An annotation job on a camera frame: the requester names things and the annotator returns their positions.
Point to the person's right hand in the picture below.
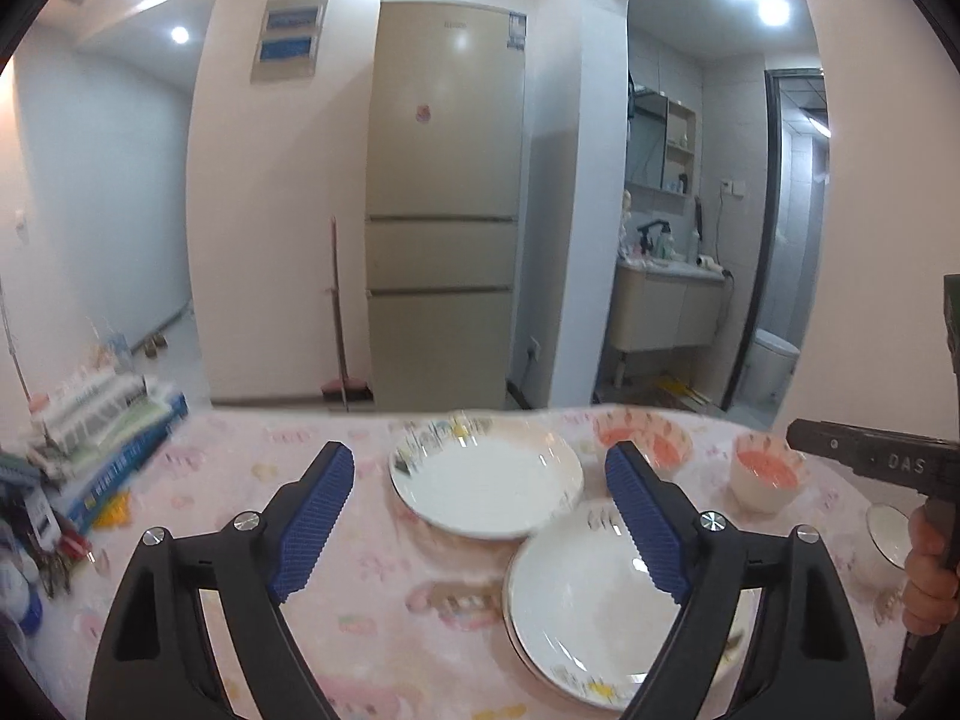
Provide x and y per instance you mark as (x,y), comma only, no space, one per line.
(926,592)

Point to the black hanging brush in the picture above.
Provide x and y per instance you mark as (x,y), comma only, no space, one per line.
(699,217)

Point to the clear plastic bag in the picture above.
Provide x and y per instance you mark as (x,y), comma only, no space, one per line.
(112,349)

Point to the wall electrical panel box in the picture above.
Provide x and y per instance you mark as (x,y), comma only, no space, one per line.
(289,37)

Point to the pale doll figure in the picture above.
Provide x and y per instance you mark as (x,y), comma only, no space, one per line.
(628,221)

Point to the stack of boxes and packets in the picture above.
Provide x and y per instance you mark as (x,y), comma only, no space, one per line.
(112,472)

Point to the green bottle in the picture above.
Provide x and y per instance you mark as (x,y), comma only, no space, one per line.
(667,241)

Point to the white plate with printed rim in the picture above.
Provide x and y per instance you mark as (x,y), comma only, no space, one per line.
(480,480)

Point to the black faucet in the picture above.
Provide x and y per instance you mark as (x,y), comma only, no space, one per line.
(651,232)

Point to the bunch of keys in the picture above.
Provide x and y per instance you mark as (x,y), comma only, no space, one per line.
(64,566)

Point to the white blue round container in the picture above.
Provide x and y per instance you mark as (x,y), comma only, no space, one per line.
(19,600)

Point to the pink cartoon printed tablecloth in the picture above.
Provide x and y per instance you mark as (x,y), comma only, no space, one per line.
(390,615)

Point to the fridge energy label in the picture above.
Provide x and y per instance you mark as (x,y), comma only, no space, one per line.
(516,30)

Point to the dark clutter pile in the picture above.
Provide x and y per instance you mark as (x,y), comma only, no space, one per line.
(19,495)

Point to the patterned bath mat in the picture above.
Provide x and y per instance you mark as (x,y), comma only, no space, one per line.
(679,392)

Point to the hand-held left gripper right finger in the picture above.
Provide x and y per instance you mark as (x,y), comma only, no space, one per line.
(645,525)

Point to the beige vanity cabinet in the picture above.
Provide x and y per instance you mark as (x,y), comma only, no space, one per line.
(667,307)

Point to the red dustpan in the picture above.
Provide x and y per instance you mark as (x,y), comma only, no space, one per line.
(334,394)

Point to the stack of white green boxes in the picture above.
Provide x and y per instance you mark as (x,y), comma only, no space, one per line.
(97,405)

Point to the white wall socket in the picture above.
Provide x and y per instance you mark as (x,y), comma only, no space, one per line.
(533,349)

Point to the yellow small object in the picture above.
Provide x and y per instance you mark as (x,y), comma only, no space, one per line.
(112,511)

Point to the brown slipper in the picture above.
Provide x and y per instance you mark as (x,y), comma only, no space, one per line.
(160,343)
(144,347)

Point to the mirror cabinet with shelves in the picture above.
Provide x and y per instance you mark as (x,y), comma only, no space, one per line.
(649,142)

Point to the white plate with gold rim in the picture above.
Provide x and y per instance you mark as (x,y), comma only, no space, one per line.
(585,600)

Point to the bathroom wall socket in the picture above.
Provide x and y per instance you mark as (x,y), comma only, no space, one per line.
(732,187)

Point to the pink fridge sticker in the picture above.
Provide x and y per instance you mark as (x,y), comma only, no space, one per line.
(424,114)

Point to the round ceiling light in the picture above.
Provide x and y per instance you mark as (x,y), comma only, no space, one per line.
(772,11)
(180,34)

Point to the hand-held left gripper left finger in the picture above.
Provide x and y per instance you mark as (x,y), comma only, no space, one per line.
(315,525)

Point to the white hair dryer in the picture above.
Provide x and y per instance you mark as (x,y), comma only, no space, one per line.
(712,264)

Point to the white drain pipe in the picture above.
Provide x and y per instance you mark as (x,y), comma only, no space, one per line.
(620,367)

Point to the black framed glass door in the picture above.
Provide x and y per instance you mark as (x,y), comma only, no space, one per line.
(795,240)

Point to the beige three-door fridge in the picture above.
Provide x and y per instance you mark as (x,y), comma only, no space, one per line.
(442,165)

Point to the white toilet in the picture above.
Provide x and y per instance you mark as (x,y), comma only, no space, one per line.
(772,360)

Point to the white bowl with dark rim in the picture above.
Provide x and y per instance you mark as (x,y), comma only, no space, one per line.
(874,570)

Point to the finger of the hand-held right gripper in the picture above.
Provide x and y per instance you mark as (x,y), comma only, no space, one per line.
(817,442)

